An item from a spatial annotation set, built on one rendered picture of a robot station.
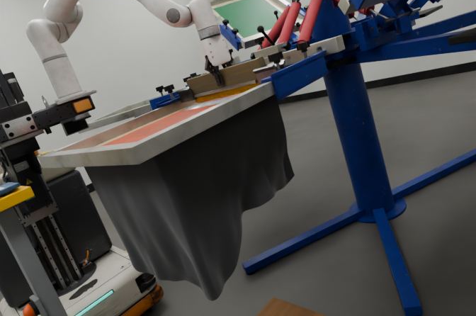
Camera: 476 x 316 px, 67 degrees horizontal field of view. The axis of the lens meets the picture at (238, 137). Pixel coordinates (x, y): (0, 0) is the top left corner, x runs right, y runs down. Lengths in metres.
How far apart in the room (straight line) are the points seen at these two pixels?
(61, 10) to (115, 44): 4.06
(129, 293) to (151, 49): 4.43
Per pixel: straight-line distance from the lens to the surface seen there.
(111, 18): 5.68
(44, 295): 1.14
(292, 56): 1.41
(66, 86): 1.56
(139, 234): 1.16
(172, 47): 6.10
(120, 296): 1.95
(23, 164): 1.86
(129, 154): 0.76
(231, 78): 1.29
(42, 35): 1.58
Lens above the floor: 1.10
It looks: 13 degrees down
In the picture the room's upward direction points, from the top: 19 degrees counter-clockwise
